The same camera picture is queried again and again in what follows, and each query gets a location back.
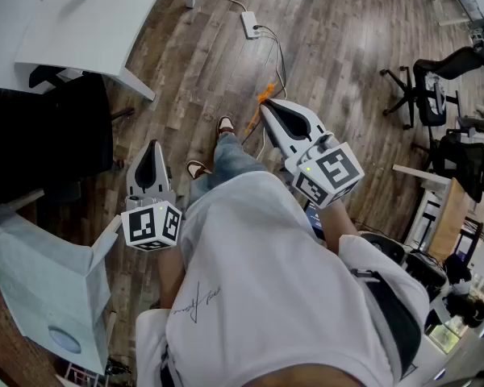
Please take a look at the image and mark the person's blue jeans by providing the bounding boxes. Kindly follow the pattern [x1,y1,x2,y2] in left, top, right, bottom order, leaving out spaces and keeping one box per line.
[187,131,267,209]

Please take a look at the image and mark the black office chair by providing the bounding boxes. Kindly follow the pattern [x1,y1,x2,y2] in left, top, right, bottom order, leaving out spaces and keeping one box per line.
[381,45,484,131]
[0,65,135,217]
[411,129,484,203]

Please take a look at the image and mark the person's right forearm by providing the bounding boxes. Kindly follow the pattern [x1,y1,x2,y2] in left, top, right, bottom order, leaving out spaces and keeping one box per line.
[316,198,362,257]

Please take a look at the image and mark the person's white t-shirt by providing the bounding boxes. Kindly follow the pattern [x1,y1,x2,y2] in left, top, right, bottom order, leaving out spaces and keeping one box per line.
[135,171,431,387]

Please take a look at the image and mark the brown and white shoe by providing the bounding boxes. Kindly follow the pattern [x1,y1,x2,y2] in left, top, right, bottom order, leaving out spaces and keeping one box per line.
[216,114,235,136]
[186,160,213,180]

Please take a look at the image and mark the black power cable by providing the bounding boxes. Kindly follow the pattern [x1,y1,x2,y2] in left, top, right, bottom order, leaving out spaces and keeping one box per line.
[256,24,288,100]

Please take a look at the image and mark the white shelf frame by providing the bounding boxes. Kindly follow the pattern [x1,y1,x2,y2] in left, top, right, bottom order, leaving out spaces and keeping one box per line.
[393,163,453,253]

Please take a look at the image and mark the black shoulder strap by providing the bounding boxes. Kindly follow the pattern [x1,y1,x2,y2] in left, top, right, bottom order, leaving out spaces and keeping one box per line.
[353,268,423,378]

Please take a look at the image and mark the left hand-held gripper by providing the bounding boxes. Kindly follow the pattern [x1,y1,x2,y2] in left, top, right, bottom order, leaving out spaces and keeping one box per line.
[120,139,183,252]

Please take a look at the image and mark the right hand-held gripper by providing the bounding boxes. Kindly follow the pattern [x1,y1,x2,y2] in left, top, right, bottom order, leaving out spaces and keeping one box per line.
[261,98,366,210]

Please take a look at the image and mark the orange stick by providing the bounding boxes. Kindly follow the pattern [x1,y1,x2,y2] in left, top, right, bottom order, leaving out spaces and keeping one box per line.
[244,81,278,135]

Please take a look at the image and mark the wooden board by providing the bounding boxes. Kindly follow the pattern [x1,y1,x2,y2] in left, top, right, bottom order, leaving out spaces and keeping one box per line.
[427,177,475,264]

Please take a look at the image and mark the person's left forearm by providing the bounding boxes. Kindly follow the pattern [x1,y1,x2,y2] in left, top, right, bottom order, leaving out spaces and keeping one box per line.
[156,247,187,310]

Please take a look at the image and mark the phone with lit screen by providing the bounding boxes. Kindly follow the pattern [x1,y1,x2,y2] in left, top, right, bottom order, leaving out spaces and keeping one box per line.
[304,202,327,239]

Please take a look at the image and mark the white power strip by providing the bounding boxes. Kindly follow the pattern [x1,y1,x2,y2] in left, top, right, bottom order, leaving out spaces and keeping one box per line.
[240,10,262,40]

